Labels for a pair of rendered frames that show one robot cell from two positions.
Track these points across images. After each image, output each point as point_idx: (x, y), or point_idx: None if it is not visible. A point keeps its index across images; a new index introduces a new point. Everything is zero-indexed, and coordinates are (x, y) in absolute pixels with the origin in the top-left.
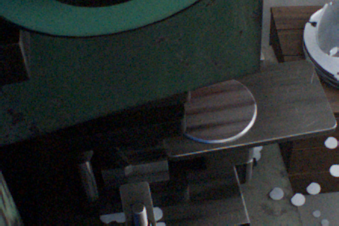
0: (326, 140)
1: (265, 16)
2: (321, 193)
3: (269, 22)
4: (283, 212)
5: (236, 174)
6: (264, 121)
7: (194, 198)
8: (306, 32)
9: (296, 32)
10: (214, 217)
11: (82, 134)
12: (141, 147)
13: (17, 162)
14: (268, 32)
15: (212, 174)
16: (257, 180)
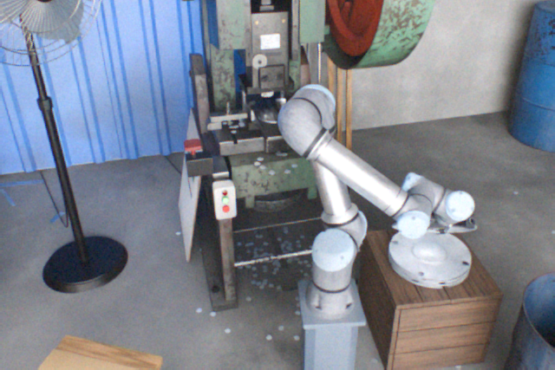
0: (288, 170)
1: (519, 288)
2: (364, 315)
3: (514, 290)
4: (251, 160)
5: (258, 138)
6: (268, 124)
7: (249, 131)
8: None
9: None
10: (240, 134)
11: (239, 76)
12: (256, 107)
13: None
14: (501, 289)
15: (258, 133)
16: (267, 155)
